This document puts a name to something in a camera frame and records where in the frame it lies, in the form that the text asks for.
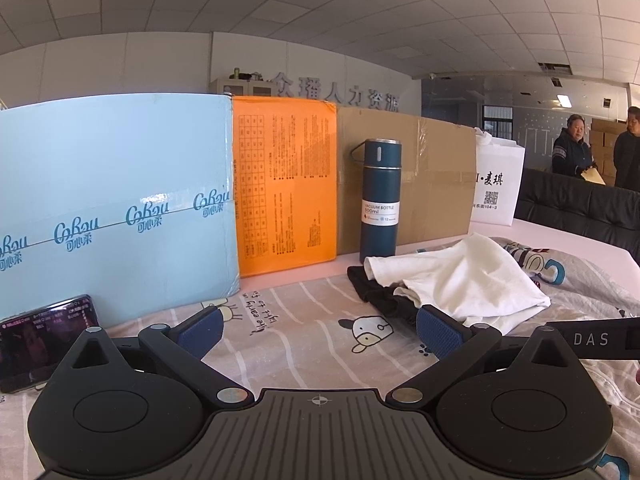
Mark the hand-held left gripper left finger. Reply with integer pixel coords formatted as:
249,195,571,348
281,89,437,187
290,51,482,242
50,305,253,409

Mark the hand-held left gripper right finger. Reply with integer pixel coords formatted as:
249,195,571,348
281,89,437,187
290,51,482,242
390,305,585,407

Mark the white garment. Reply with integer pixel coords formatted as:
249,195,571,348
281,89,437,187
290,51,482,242
362,232,552,337

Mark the black garment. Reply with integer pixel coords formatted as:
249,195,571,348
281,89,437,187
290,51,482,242
347,265,427,327

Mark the cartoon printed bedsheet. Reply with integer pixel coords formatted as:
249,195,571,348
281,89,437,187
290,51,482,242
0,234,640,480

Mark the black leather sofa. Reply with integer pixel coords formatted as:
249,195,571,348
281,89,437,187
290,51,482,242
514,167,640,251

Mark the dark blue vacuum bottle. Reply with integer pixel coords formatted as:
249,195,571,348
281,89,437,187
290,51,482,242
349,138,403,265

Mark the brown cardboard box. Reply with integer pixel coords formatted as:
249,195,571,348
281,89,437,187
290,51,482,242
336,106,478,256

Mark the light blue printed carton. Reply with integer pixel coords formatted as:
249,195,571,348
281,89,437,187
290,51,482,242
0,92,242,332

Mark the white tote bag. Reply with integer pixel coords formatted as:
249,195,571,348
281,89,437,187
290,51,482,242
470,127,527,226

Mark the black smartphone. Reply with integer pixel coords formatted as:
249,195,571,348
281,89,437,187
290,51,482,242
0,294,97,395

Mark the orange printed box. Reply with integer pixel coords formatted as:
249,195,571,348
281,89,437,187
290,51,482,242
231,95,340,279

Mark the stack of cardboard boxes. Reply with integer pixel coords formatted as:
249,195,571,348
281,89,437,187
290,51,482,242
589,118,629,187

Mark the beige wall cabinet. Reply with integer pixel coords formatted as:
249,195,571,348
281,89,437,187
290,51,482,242
208,76,274,97

